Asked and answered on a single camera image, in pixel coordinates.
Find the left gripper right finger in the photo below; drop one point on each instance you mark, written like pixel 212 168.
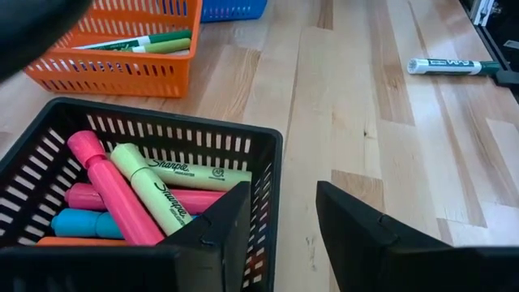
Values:
pixel 405 267

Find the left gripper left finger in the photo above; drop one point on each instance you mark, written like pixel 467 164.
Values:
pixel 121 269

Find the orange highlighter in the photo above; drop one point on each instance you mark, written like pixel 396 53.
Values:
pixel 81 242

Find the blue highlighter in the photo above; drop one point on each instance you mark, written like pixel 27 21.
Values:
pixel 77 223

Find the pink highlighter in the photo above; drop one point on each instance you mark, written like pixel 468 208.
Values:
pixel 81 196
pixel 117 194

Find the green highlighter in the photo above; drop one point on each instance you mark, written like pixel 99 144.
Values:
pixel 211 178
pixel 154 190

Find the green chunky whiteboard marker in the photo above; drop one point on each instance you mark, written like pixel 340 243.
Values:
pixel 446 66

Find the dark green slim whiteboard marker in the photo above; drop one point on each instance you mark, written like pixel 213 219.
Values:
pixel 170 36

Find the black plastic basket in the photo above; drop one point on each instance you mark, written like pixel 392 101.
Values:
pixel 162 117

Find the orange plastic basket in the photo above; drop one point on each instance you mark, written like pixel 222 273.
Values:
pixel 121 87

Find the blue plastic basket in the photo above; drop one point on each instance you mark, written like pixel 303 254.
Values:
pixel 235 10

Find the black aluminium rig frame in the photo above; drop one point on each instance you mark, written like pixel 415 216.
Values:
pixel 507 40

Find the silver aluminium bracket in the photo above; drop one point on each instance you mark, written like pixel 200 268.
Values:
pixel 483 12

